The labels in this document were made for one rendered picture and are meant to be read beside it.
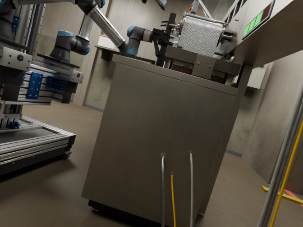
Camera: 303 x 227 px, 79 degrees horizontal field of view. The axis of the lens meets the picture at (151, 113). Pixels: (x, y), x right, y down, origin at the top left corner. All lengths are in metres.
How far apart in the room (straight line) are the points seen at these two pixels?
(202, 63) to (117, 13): 4.61
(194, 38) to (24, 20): 1.08
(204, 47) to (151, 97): 0.52
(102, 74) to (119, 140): 4.23
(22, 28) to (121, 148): 1.01
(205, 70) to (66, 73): 1.02
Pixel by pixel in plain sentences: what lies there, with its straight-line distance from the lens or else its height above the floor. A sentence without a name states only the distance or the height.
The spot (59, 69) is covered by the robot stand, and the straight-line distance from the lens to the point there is 1.59.
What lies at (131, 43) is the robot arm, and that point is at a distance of 1.25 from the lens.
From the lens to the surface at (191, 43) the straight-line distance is 1.27.
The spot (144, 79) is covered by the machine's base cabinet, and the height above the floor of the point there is 0.82.
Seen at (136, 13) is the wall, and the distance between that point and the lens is 5.30.
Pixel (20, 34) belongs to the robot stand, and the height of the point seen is 0.89.
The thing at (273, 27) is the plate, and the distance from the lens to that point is 0.95.
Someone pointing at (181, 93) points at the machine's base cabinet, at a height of 0.80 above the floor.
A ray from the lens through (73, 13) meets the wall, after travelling 6.12.
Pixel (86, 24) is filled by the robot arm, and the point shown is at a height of 1.16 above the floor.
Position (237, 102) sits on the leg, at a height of 0.87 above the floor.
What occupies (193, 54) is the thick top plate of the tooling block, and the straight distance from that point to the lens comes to 1.05.
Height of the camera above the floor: 0.74
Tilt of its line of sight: 5 degrees down
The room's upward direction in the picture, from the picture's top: 16 degrees clockwise
